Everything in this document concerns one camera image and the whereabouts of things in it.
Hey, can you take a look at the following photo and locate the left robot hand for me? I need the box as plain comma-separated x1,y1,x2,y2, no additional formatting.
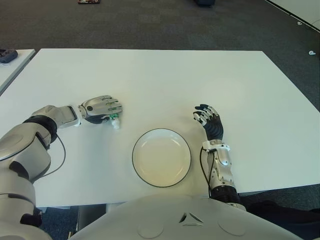
79,94,125,125

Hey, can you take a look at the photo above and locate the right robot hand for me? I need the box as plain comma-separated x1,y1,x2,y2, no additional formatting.
192,102,224,141

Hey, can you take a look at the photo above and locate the green white toothpaste tube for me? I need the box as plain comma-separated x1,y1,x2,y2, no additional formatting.
109,113,121,131

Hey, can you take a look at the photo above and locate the white plate with black rim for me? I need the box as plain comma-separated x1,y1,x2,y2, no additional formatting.
131,128,192,189

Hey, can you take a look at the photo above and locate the white side table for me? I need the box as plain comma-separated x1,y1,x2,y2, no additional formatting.
0,48,37,96

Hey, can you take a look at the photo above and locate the grey robot torso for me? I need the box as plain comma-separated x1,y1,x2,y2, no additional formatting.
71,194,302,240

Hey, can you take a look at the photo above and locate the dark game controller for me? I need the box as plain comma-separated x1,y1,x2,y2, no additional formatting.
0,48,19,64

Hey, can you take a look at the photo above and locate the grey table leg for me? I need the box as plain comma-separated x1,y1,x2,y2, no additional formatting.
75,203,109,237

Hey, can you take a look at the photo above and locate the dark blue floor object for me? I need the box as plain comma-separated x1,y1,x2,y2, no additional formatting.
194,0,217,8

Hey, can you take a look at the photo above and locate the white background table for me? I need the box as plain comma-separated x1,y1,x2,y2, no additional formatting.
264,0,320,33

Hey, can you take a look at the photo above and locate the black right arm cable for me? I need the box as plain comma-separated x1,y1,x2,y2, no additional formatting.
199,146,217,199

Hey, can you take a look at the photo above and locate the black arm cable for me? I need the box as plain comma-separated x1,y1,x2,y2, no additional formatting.
199,146,217,199
45,134,67,177

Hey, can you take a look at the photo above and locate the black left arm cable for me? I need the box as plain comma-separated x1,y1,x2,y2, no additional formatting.
45,134,67,177

